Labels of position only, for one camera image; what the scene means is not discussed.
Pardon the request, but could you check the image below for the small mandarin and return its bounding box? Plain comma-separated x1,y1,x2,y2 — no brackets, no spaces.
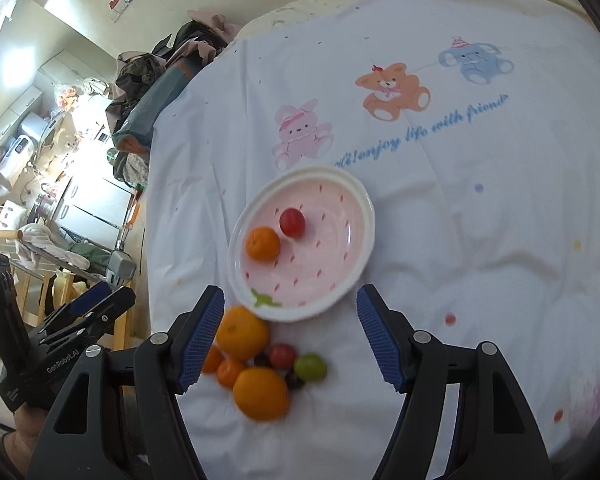
245,226,282,263
215,356,248,390
201,344,224,375

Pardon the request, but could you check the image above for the large orange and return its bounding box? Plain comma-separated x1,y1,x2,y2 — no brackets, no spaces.
232,367,291,422
215,306,271,362

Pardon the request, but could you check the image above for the left hand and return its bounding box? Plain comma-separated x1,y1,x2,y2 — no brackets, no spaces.
4,404,47,476

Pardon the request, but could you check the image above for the wooden rack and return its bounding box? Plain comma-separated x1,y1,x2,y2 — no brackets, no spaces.
0,228,131,356

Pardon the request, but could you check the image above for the white cabinet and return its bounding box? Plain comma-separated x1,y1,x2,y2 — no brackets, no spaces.
52,174,132,249

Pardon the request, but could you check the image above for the small mandarin by pile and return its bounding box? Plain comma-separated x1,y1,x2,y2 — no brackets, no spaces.
215,356,248,390

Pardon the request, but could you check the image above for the teal orange bag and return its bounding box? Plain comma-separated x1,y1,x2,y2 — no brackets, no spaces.
112,53,202,155

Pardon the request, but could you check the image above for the small mandarin on plate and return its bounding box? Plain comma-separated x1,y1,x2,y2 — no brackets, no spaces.
245,226,282,263

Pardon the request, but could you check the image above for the green grape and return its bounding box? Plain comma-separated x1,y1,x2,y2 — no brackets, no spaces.
294,353,327,382

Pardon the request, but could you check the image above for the red cherry tomato on plate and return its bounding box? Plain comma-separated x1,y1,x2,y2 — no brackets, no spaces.
278,208,306,240

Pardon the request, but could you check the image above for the pink strawberry pattern plate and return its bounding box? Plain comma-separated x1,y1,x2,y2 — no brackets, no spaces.
227,166,376,323

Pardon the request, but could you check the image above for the pile of clothes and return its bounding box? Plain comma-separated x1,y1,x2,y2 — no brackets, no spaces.
109,10,242,117

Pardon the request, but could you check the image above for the white cartoon print bedsheet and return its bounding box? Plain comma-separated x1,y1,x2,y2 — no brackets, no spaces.
146,0,600,479

